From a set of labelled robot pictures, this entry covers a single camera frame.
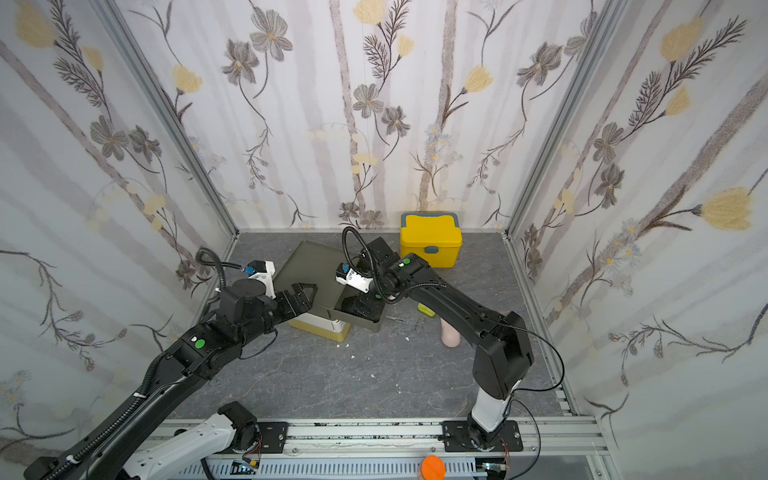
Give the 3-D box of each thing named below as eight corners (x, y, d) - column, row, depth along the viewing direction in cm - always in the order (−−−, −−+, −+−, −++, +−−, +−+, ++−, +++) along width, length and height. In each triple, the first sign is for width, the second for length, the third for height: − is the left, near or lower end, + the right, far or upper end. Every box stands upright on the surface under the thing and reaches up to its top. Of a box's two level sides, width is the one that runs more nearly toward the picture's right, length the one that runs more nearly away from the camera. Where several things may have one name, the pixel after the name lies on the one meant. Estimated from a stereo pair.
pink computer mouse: (442, 347, 92) (443, 343, 89) (439, 322, 97) (440, 318, 95) (459, 347, 92) (461, 343, 89) (455, 322, 97) (457, 318, 95)
